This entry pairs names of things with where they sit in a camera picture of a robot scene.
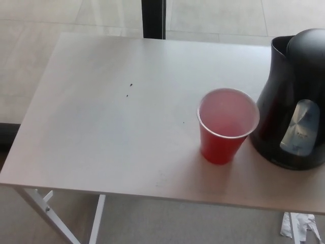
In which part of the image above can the white metal table leg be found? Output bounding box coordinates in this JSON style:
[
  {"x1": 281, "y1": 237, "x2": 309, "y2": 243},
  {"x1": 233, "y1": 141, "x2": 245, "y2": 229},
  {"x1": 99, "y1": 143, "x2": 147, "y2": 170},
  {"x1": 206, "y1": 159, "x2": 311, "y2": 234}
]
[{"x1": 289, "y1": 212, "x2": 303, "y2": 244}]

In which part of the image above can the black electric kettle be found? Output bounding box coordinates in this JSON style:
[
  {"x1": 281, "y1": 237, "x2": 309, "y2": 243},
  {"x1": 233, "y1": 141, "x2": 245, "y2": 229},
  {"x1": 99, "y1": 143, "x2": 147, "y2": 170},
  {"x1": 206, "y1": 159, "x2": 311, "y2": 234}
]
[{"x1": 248, "y1": 28, "x2": 325, "y2": 171}]

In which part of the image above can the black vertical post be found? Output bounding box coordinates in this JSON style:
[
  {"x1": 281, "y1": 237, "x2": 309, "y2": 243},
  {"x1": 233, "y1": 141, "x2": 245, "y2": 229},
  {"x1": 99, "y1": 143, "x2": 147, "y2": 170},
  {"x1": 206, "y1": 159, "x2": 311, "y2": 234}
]
[{"x1": 141, "y1": 0, "x2": 167, "y2": 40}]

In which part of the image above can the crumpled white paper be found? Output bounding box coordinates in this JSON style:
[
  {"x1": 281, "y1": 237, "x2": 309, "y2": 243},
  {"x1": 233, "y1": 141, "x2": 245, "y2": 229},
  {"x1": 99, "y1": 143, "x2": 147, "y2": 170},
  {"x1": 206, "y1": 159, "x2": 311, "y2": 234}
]
[{"x1": 296, "y1": 213, "x2": 322, "y2": 242}]

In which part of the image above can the white metal table leg frame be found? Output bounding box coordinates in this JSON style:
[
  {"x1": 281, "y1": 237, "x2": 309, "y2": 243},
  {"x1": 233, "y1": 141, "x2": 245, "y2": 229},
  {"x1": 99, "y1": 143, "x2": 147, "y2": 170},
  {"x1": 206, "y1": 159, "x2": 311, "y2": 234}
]
[{"x1": 17, "y1": 188, "x2": 106, "y2": 244}]

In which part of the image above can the red plastic cup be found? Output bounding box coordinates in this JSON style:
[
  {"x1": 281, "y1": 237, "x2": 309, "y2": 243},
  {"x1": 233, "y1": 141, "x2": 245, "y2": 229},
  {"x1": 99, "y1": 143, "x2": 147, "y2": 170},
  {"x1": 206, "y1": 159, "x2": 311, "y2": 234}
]
[{"x1": 196, "y1": 87, "x2": 260, "y2": 165}]

